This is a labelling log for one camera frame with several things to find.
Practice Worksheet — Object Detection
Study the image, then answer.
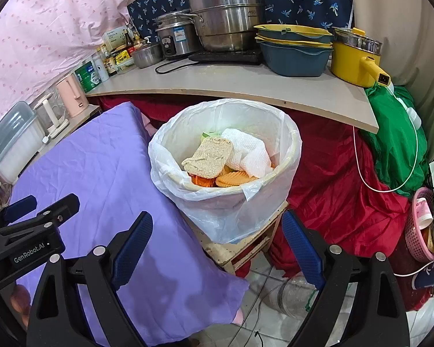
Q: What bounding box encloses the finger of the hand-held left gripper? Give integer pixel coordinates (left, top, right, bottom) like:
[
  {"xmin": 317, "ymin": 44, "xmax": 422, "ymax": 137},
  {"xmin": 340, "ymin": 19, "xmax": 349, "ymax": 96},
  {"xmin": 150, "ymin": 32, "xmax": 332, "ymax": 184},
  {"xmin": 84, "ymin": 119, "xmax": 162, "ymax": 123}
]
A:
[
  {"xmin": 0, "ymin": 195, "xmax": 37, "ymax": 232},
  {"xmin": 0, "ymin": 193, "xmax": 81, "ymax": 241}
]

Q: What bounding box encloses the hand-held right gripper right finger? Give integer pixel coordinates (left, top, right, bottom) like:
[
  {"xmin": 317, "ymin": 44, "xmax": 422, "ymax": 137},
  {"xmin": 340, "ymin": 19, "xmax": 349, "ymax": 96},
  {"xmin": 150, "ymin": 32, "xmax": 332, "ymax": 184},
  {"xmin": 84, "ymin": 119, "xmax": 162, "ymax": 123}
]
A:
[{"xmin": 280, "ymin": 210, "xmax": 409, "ymax": 347}]

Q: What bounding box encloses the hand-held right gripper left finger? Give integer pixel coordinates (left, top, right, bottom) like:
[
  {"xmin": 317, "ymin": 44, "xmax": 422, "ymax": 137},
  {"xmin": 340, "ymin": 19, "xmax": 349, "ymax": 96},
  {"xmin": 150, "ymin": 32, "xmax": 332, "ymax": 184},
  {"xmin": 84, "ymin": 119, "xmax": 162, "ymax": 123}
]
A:
[{"xmin": 28, "ymin": 211, "xmax": 154, "ymax": 347}]

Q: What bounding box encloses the white bag lined trash bin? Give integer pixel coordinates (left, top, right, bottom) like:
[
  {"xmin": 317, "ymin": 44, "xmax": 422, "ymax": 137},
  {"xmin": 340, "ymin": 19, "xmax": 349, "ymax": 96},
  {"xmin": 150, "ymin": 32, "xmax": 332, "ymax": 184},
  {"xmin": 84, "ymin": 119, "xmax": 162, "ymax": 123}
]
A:
[{"xmin": 148, "ymin": 98, "xmax": 301, "ymax": 245}]

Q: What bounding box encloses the long orange snack wrapper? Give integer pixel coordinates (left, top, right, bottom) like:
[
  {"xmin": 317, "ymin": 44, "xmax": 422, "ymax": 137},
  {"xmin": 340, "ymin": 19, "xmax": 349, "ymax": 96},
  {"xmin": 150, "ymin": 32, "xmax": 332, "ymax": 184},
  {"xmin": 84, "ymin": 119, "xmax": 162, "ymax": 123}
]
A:
[{"xmin": 190, "ymin": 175, "xmax": 216, "ymax": 188}]

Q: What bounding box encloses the white paper towel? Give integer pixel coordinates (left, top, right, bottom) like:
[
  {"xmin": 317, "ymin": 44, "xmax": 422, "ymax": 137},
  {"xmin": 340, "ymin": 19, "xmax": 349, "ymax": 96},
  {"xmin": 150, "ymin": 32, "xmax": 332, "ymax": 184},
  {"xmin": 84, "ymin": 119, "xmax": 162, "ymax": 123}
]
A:
[{"xmin": 220, "ymin": 128, "xmax": 272, "ymax": 178}]

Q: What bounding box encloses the person's left hand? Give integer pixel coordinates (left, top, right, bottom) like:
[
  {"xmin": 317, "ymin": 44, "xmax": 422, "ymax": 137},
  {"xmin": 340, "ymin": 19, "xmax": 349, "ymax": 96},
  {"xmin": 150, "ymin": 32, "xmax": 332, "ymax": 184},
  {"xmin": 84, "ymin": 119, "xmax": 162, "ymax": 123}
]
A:
[{"xmin": 11, "ymin": 285, "xmax": 31, "ymax": 328}]

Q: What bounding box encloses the clear plastic bottle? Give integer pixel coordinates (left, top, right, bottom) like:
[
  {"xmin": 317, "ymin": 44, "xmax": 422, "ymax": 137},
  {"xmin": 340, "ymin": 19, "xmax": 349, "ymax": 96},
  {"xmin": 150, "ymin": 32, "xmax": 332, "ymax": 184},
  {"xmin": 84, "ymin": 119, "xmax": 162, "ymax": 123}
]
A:
[{"xmin": 268, "ymin": 278, "xmax": 317, "ymax": 320}]

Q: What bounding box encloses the wooden stool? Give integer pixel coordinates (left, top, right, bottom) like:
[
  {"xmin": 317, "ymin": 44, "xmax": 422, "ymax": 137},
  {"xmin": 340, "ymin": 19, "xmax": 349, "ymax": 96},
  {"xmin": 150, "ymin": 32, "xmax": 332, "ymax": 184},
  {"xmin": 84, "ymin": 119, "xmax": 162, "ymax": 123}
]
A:
[{"xmin": 193, "ymin": 200, "xmax": 290, "ymax": 273}]

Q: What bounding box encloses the plastic dish box grey lid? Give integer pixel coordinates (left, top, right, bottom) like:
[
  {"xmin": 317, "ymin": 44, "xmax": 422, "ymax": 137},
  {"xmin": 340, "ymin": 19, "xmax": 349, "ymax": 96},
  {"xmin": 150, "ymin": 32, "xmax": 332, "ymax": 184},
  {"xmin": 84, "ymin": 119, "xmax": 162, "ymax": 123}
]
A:
[{"xmin": 0, "ymin": 101, "xmax": 46, "ymax": 185}]

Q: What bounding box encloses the red cloth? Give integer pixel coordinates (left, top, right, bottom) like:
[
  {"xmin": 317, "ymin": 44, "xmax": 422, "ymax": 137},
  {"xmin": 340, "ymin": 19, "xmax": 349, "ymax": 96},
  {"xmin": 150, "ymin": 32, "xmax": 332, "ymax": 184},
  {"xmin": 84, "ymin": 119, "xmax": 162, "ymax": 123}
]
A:
[{"xmin": 94, "ymin": 94, "xmax": 434, "ymax": 311}]

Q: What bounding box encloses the pink kettle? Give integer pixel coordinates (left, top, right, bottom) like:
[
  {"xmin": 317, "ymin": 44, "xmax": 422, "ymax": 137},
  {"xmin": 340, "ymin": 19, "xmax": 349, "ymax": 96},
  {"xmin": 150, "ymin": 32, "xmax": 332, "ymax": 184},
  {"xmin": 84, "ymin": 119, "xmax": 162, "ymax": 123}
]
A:
[{"xmin": 55, "ymin": 73, "xmax": 87, "ymax": 118}]

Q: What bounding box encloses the pink plastic basket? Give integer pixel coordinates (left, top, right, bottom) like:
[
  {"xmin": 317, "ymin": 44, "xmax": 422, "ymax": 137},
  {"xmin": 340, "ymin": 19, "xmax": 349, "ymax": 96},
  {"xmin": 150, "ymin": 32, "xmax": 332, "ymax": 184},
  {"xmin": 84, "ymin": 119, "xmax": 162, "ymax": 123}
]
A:
[{"xmin": 405, "ymin": 187, "xmax": 434, "ymax": 261}]

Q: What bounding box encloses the blue paper cup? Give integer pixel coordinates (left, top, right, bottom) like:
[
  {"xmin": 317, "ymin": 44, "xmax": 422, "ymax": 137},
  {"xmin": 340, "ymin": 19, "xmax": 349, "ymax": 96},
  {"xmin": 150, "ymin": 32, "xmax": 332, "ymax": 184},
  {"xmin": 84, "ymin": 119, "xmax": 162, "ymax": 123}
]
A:
[{"xmin": 411, "ymin": 258, "xmax": 434, "ymax": 290}]

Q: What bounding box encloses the white and red paper cup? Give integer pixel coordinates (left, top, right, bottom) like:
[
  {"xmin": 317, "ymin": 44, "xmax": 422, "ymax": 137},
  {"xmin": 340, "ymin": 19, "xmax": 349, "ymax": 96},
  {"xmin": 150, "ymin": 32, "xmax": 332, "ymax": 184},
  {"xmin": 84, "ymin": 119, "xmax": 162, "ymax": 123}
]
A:
[{"xmin": 416, "ymin": 197, "xmax": 434, "ymax": 230}]

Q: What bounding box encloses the green cloth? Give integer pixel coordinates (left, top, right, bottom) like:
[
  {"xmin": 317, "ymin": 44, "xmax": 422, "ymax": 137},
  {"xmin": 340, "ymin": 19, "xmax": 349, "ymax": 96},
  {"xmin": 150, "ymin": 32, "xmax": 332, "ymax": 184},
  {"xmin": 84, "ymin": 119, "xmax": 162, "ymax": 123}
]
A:
[{"xmin": 360, "ymin": 85, "xmax": 429, "ymax": 198}]

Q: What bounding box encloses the white bottle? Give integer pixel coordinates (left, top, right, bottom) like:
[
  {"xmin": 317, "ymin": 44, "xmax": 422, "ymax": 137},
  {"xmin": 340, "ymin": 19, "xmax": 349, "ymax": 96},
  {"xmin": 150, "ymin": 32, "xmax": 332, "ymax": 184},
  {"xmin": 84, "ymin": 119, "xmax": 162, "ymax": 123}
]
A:
[{"xmin": 93, "ymin": 54, "xmax": 110, "ymax": 82}]

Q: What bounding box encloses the dark sauce bottle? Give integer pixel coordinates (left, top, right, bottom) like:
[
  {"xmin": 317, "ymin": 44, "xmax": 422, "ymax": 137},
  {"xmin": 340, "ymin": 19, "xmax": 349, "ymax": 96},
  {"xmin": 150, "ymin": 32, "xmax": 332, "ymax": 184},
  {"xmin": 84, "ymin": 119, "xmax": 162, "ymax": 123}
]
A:
[{"xmin": 103, "ymin": 49, "xmax": 118, "ymax": 76}]

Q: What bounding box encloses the yellow packet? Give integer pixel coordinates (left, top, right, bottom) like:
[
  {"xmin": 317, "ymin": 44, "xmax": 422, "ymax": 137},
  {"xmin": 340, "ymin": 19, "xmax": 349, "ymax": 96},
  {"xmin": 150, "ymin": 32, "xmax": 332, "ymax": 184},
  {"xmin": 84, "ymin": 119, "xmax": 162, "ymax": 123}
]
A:
[{"xmin": 115, "ymin": 51, "xmax": 134, "ymax": 71}]

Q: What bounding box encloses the curved wooden shelf board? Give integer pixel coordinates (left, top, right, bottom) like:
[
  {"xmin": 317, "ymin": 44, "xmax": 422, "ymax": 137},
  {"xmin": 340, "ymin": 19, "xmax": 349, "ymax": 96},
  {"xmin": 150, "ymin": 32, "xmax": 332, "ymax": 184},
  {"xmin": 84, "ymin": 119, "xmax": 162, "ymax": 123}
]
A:
[{"xmin": 86, "ymin": 56, "xmax": 380, "ymax": 134}]

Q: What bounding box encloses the small steel lidded pot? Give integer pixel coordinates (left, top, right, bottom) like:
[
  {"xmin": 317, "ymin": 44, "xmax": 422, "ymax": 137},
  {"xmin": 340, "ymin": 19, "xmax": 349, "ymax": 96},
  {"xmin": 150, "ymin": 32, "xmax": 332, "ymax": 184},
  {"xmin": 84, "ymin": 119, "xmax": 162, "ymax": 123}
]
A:
[{"xmin": 131, "ymin": 38, "xmax": 163, "ymax": 69}]

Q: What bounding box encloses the white and green carton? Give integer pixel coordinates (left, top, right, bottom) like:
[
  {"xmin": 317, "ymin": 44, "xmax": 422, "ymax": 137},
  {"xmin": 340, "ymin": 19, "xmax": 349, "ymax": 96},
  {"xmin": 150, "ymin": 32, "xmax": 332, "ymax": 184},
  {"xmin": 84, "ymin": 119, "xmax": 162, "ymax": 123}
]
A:
[{"xmin": 102, "ymin": 28, "xmax": 131, "ymax": 52}]

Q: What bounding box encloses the pink dotted sheet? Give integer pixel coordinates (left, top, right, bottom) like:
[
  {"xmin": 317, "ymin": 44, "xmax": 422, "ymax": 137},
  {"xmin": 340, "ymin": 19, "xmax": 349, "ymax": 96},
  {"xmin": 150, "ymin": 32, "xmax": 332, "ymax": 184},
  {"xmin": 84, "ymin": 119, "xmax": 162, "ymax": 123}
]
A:
[{"xmin": 0, "ymin": 0, "xmax": 138, "ymax": 123}]

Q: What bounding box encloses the blue basin yellow rim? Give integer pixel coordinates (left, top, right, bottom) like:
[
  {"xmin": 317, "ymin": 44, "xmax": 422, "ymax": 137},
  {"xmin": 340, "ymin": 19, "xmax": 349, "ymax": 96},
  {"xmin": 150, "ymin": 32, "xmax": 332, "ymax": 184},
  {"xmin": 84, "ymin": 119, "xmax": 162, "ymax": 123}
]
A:
[
  {"xmin": 254, "ymin": 25, "xmax": 334, "ymax": 42},
  {"xmin": 258, "ymin": 41, "xmax": 333, "ymax": 77}
]

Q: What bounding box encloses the yellow electric pot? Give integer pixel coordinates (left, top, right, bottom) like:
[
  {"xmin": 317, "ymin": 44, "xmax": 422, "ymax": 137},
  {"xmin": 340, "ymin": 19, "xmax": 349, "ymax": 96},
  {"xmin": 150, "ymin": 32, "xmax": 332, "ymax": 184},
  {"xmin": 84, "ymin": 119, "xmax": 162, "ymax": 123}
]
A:
[{"xmin": 329, "ymin": 27, "xmax": 392, "ymax": 88}]

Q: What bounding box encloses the steel rice cooker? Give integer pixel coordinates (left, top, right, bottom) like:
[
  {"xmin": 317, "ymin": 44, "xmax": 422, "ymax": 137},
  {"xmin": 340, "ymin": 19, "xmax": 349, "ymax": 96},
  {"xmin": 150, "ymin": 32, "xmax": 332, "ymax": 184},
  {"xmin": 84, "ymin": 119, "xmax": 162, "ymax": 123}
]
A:
[{"xmin": 154, "ymin": 9, "xmax": 203, "ymax": 60}]

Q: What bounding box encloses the black induction cooker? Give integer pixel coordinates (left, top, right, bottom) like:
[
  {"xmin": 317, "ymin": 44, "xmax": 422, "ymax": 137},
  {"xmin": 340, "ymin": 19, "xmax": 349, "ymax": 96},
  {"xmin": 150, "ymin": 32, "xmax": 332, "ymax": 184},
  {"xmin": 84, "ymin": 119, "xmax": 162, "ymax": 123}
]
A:
[{"xmin": 188, "ymin": 50, "xmax": 264, "ymax": 65}]

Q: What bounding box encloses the beige curtain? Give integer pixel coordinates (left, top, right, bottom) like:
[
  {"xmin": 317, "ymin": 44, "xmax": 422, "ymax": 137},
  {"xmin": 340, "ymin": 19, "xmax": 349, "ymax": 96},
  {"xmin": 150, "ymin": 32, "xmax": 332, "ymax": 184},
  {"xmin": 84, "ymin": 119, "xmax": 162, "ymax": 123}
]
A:
[{"xmin": 347, "ymin": 0, "xmax": 434, "ymax": 160}]

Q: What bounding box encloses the large steel steamer pot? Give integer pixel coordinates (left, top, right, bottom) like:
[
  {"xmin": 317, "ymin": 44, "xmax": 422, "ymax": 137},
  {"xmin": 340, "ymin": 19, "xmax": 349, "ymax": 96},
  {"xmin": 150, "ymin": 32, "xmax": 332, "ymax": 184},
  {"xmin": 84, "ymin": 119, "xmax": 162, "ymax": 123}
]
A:
[{"xmin": 185, "ymin": 0, "xmax": 273, "ymax": 52}]

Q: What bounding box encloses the navy printed cloth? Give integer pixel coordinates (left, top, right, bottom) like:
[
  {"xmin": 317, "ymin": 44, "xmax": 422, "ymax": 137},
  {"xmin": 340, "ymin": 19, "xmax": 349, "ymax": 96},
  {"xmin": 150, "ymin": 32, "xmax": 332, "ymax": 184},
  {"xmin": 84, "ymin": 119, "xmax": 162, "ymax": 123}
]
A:
[{"xmin": 126, "ymin": 0, "xmax": 353, "ymax": 44}]

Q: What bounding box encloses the glass kettle white handle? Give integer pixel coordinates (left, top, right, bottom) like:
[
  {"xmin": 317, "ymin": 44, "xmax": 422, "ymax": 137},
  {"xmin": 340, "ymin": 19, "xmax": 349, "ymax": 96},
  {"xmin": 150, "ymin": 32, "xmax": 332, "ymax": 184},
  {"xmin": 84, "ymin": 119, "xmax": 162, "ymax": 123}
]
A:
[{"xmin": 32, "ymin": 92, "xmax": 70, "ymax": 138}]

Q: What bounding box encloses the white cable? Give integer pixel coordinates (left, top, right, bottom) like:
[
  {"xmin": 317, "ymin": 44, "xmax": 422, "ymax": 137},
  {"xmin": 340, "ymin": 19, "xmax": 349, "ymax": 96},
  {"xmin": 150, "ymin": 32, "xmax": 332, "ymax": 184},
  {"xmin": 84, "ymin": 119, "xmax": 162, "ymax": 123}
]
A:
[{"xmin": 354, "ymin": 90, "xmax": 420, "ymax": 193}]

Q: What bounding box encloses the black power cord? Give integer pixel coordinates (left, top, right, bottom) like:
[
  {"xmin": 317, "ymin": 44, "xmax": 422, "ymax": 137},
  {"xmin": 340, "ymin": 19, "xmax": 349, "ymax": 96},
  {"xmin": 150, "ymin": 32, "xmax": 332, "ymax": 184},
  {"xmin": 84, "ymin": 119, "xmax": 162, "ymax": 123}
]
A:
[{"xmin": 155, "ymin": 60, "xmax": 198, "ymax": 75}]

